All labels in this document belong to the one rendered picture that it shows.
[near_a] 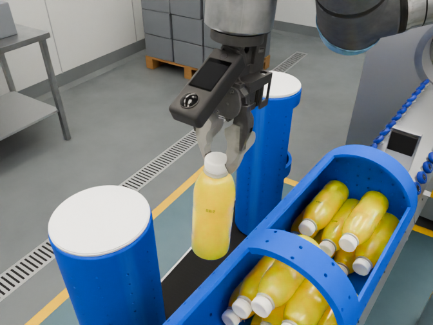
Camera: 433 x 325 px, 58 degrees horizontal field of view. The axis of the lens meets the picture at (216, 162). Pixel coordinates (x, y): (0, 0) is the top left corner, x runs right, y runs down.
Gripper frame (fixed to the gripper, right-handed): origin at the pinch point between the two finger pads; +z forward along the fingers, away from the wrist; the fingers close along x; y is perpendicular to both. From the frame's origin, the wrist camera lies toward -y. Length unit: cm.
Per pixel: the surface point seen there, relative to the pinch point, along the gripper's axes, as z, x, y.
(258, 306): 28.5, -10.8, 2.4
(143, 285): 61, 28, 10
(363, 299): 28.9, -25.7, 17.6
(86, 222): 42, 44, 5
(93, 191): 42, 53, 14
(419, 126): 40, -13, 136
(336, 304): 24.5, -22.5, 9.1
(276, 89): 34, 45, 109
